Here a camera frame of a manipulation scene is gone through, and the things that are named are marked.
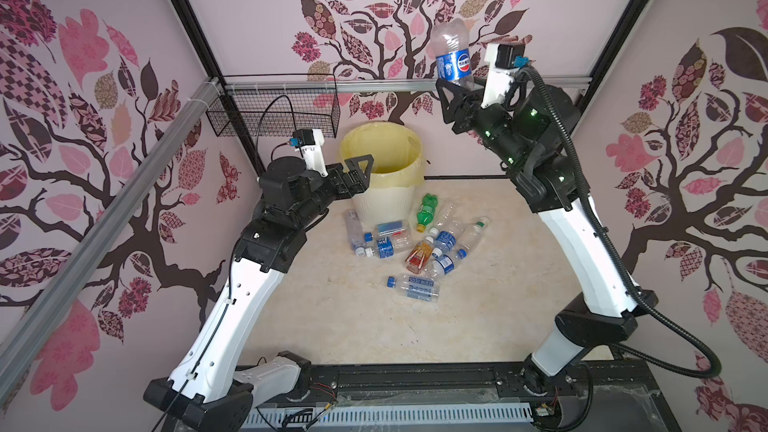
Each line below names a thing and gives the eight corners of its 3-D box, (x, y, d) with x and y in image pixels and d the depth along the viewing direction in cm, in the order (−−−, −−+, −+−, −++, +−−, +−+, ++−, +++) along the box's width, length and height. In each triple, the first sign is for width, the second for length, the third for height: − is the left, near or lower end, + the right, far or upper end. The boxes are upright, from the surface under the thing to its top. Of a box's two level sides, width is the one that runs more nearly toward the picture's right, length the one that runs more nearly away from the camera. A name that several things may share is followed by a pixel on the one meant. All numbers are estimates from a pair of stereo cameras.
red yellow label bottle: (403, 269, 96) (403, 261, 92) (417, 239, 103) (418, 231, 99) (420, 276, 94) (422, 269, 90) (434, 246, 102) (435, 238, 98)
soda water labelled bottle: (386, 302, 89) (386, 296, 85) (386, 280, 93) (386, 273, 90) (437, 302, 88) (439, 296, 85) (435, 280, 93) (437, 273, 90)
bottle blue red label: (374, 239, 102) (374, 235, 100) (375, 224, 106) (374, 220, 104) (411, 239, 102) (411, 235, 100) (410, 224, 106) (411, 220, 104)
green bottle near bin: (411, 229, 105) (412, 223, 102) (425, 197, 115) (426, 191, 112) (427, 234, 103) (428, 228, 101) (440, 201, 113) (441, 195, 111)
